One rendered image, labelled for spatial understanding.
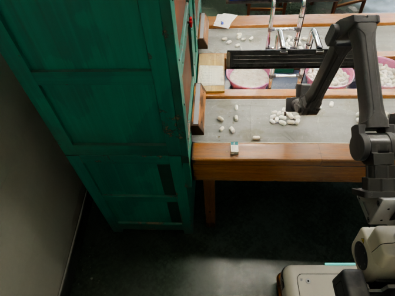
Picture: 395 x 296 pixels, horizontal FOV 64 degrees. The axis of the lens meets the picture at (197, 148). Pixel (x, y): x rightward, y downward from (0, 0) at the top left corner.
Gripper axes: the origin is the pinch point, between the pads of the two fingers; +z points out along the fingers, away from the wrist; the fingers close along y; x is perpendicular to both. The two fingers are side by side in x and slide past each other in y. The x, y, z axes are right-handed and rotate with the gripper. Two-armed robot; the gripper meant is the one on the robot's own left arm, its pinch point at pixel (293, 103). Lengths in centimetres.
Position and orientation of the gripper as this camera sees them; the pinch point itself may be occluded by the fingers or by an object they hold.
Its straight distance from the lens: 163.8
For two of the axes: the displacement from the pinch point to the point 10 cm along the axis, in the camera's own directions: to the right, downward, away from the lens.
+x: 0.1, 9.7, 2.3
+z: 0.8, -2.3, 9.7
